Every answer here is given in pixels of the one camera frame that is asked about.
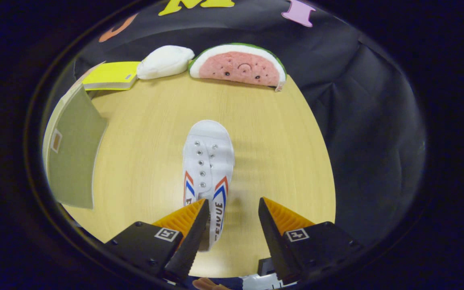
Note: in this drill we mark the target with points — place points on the yellow book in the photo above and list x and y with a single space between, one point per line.
111 74

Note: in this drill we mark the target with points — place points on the black flat object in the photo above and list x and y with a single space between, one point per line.
265 266

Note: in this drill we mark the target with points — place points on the watermelon slice plush toy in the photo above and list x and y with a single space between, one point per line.
236 68

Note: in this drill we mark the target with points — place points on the translucent pale green storage box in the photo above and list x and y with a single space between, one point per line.
75 161

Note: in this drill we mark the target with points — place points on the white canvas shoe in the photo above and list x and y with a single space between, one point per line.
208 145

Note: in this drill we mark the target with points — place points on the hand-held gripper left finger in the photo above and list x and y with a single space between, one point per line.
193 237

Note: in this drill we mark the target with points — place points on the white plush toy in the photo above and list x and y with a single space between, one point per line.
163 62

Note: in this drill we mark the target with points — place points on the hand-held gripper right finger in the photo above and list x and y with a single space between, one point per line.
274 241

